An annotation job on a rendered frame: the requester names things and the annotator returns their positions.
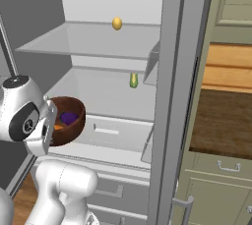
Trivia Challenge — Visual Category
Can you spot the olive green drawer front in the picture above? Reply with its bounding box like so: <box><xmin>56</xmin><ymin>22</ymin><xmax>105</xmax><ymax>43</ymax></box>
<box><xmin>191</xmin><ymin>151</ymin><xmax>252</xmax><ymax>184</ymax></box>

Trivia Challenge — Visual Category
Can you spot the white fridge shelf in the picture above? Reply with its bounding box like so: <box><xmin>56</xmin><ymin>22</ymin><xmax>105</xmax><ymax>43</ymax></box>
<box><xmin>43</xmin><ymin>66</ymin><xmax>158</xmax><ymax>123</ymax></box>

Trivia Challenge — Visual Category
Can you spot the corn cob with green husk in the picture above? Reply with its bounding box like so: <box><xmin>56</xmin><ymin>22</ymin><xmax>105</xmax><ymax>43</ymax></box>
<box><xmin>129</xmin><ymin>72</ymin><xmax>139</xmax><ymax>89</ymax></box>

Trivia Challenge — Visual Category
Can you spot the olive green cupboard door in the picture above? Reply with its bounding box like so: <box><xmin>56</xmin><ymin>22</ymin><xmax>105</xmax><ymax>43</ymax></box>
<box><xmin>173</xmin><ymin>176</ymin><xmax>252</xmax><ymax>225</ymax></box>

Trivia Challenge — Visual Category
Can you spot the brown wooden bowl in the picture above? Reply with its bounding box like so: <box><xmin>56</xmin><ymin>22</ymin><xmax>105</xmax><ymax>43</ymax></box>
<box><xmin>48</xmin><ymin>95</ymin><xmax>87</xmax><ymax>147</ymax></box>

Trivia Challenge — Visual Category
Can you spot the grey freezer drawer front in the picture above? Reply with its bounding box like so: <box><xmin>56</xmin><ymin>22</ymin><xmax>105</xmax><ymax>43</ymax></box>
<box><xmin>86</xmin><ymin>203</ymin><xmax>149</xmax><ymax>225</ymax></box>
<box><xmin>86</xmin><ymin>169</ymin><xmax>152</xmax><ymax>218</ymax></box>

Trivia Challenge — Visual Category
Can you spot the silver drawer handle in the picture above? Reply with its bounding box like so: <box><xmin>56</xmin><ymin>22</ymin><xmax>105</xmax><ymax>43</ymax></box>
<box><xmin>216</xmin><ymin>159</ymin><xmax>242</xmax><ymax>174</ymax></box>

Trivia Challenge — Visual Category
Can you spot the yellow lemon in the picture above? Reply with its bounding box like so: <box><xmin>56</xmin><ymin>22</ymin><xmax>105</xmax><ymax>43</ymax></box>
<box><xmin>111</xmin><ymin>17</ymin><xmax>124</xmax><ymax>31</ymax></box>

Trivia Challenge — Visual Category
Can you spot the grey fridge door bin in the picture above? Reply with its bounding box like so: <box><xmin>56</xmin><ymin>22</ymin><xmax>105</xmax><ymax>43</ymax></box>
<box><xmin>142</xmin><ymin>40</ymin><xmax>161</xmax><ymax>86</ymax></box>
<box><xmin>140</xmin><ymin>126</ymin><xmax>156</xmax><ymax>165</ymax></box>

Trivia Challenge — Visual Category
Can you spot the grey freezer drawer handle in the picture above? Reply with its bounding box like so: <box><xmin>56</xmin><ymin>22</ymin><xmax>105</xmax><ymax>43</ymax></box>
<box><xmin>94</xmin><ymin>184</ymin><xmax>125</xmax><ymax>199</ymax></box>

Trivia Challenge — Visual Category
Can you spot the purple eggplant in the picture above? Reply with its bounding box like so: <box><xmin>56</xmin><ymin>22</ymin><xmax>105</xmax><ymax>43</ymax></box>
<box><xmin>59</xmin><ymin>111</ymin><xmax>80</xmax><ymax>127</ymax></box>

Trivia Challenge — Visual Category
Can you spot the white crisper drawer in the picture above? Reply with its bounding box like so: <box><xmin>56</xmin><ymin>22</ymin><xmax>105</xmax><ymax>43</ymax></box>
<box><xmin>73</xmin><ymin>113</ymin><xmax>155</xmax><ymax>154</ymax></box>

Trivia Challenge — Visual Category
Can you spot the glass fridge shelf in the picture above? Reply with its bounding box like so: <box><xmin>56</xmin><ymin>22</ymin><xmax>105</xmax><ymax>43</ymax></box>
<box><xmin>15</xmin><ymin>21</ymin><xmax>161</xmax><ymax>62</ymax></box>

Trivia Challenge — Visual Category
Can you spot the olive green wall cupboard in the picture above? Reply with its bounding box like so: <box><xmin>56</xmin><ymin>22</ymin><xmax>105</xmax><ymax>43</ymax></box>
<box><xmin>211</xmin><ymin>0</ymin><xmax>252</xmax><ymax>45</ymax></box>

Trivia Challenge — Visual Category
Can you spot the dark grey fridge door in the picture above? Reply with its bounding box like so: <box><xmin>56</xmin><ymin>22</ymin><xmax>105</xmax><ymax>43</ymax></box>
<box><xmin>0</xmin><ymin>0</ymin><xmax>74</xmax><ymax>198</ymax></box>

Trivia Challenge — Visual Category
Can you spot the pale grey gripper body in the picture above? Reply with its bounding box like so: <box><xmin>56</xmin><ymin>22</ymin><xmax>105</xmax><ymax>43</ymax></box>
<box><xmin>41</xmin><ymin>96</ymin><xmax>59</xmax><ymax>147</ymax></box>

